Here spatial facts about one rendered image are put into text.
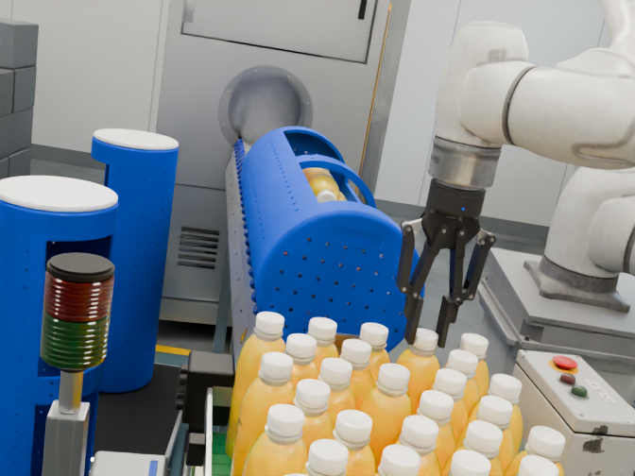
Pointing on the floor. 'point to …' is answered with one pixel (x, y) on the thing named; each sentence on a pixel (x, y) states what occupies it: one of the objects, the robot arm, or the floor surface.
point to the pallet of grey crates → (17, 94)
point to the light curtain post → (383, 93)
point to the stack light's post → (65, 441)
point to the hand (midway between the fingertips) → (428, 320)
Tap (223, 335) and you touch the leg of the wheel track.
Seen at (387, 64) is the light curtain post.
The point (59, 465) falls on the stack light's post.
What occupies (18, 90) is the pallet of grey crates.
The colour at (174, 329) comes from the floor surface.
